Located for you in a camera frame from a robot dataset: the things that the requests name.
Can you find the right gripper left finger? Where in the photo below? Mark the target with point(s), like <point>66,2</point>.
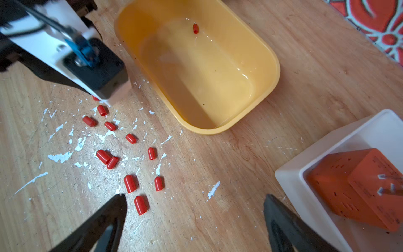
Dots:
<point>101,232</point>

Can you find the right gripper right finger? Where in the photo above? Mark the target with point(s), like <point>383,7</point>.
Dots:
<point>289,233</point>

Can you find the yellow plastic tray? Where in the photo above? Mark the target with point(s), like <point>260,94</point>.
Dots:
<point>210,80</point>

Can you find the white square box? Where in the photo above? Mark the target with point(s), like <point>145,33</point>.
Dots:
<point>383,131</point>

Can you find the orange cube block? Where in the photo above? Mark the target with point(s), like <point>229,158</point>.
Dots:
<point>361,185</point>

